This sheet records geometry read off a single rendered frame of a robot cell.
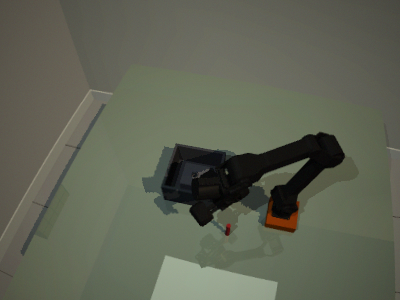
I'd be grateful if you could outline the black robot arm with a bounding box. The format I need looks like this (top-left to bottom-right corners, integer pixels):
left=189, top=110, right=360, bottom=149
left=191, top=132, right=345, bottom=220

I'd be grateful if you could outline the dark red peg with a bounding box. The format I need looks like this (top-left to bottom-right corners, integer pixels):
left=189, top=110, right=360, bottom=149
left=225, top=224, right=231, bottom=236

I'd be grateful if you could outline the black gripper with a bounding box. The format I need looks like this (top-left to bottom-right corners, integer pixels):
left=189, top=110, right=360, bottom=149
left=189, top=187, right=249, bottom=227

